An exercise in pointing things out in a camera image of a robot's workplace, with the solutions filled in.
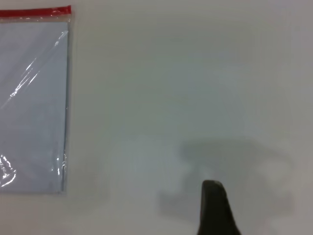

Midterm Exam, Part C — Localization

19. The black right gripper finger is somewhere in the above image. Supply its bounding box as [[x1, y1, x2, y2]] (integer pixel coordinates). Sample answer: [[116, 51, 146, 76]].
[[196, 180, 243, 235]]

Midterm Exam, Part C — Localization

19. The clear plastic zipper bag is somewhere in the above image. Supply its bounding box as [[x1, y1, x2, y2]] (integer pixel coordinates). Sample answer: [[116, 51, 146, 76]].
[[0, 5, 72, 195]]

